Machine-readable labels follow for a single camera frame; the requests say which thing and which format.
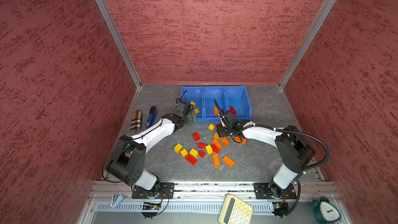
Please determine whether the red lego top long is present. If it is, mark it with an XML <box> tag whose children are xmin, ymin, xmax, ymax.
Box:
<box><xmin>230</xmin><ymin>106</ymin><xmax>237</xmax><ymax>115</ymax></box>

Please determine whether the red lego long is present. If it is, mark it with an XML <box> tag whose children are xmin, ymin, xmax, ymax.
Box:
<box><xmin>230</xmin><ymin>106</ymin><xmax>237</xmax><ymax>115</ymax></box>
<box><xmin>185</xmin><ymin>154</ymin><xmax>198</xmax><ymax>166</ymax></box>

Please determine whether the blue three-compartment bin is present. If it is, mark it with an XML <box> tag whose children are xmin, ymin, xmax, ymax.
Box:
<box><xmin>179</xmin><ymin>85</ymin><xmax>252</xmax><ymax>122</ymax></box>

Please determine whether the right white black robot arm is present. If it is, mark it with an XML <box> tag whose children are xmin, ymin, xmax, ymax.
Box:
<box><xmin>218</xmin><ymin>111</ymin><xmax>315</xmax><ymax>199</ymax></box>

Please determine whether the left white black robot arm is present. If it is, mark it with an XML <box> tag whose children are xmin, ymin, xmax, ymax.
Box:
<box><xmin>103</xmin><ymin>98</ymin><xmax>196</xmax><ymax>192</ymax></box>

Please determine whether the red lego centre right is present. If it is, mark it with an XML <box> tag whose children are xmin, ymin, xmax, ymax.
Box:
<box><xmin>192</xmin><ymin>132</ymin><xmax>200</xmax><ymax>142</ymax></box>

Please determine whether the red lego centre left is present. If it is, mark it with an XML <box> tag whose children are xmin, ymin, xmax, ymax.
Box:
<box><xmin>198</xmin><ymin>143</ymin><xmax>206</xmax><ymax>149</ymax></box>

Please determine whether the red lego long bottom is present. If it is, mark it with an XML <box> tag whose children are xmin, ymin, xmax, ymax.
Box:
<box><xmin>185</xmin><ymin>154</ymin><xmax>198</xmax><ymax>166</ymax></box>

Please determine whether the plaid brown glasses case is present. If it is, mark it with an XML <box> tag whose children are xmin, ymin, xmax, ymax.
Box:
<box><xmin>130</xmin><ymin>110</ymin><xmax>143</xmax><ymax>132</ymax></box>

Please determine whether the cream calculator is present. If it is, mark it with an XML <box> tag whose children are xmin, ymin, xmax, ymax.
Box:
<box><xmin>218</xmin><ymin>194</ymin><xmax>254</xmax><ymax>224</ymax></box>

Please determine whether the small clear plastic piece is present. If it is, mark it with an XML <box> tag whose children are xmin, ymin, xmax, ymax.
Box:
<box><xmin>110</xmin><ymin>194</ymin><xmax>128</xmax><ymax>209</ymax></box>

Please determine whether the dark green alarm clock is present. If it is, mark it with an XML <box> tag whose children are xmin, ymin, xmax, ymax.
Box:
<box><xmin>312</xmin><ymin>197</ymin><xmax>342</xmax><ymax>224</ymax></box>

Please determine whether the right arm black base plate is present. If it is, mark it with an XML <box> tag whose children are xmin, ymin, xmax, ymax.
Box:
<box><xmin>253</xmin><ymin>182</ymin><xmax>297</xmax><ymax>201</ymax></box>

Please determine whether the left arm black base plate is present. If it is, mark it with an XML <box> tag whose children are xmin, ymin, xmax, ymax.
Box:
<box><xmin>132</xmin><ymin>181</ymin><xmax>175</xmax><ymax>200</ymax></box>

